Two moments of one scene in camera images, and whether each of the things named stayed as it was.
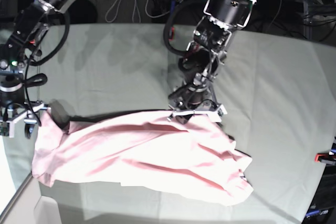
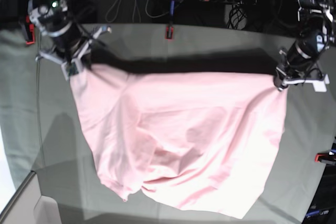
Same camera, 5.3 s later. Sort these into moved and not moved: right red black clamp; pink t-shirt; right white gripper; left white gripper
Moved: right white gripper; pink t-shirt; left white gripper
Not moved: right red black clamp
